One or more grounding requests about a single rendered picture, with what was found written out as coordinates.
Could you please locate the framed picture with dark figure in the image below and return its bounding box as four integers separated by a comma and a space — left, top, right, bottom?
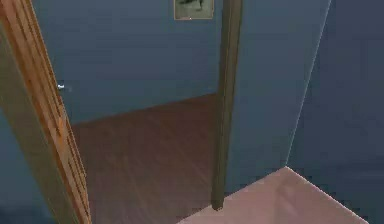
173, 0, 215, 21

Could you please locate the orange wooden room door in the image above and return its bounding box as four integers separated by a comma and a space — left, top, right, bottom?
0, 0, 93, 224

